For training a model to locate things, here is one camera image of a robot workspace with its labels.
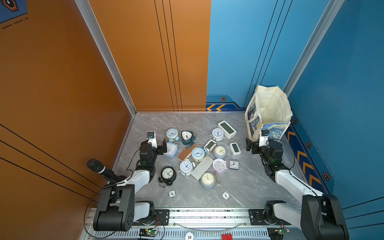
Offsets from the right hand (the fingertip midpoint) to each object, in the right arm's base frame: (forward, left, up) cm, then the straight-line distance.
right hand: (255, 138), depth 87 cm
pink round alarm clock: (-11, +21, -12) cm, 26 cm away
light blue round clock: (+10, +51, -10) cm, 53 cm away
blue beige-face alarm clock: (-21, +28, -10) cm, 36 cm away
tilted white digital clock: (+1, +26, -9) cm, 27 cm away
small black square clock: (-11, +12, -12) cm, 20 cm away
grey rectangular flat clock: (-11, +29, -12) cm, 33 cm away
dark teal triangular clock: (+7, +41, -9) cm, 43 cm away
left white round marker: (-27, +48, -14) cm, 57 cm away
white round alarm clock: (+11, +20, -11) cm, 25 cm away
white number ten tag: (-46, +37, -8) cm, 60 cm away
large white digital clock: (+12, +13, -9) cm, 20 cm away
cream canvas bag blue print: (+29, -18, -4) cm, 35 cm away
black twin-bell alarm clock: (-18, +50, -11) cm, 55 cm away
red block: (-46, +20, -13) cm, 51 cm away
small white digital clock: (0, +10, -12) cm, 15 cm away
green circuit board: (-44, +59, -16) cm, 75 cm away
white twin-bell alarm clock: (-14, +40, -10) cm, 44 cm away
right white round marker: (-28, +19, -14) cm, 36 cm away
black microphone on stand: (-25, +76, +14) cm, 81 cm away
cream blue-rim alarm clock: (-5, +34, -10) cm, 35 cm away
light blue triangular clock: (-2, +50, -10) cm, 51 cm away
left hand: (+1, +58, -1) cm, 58 cm away
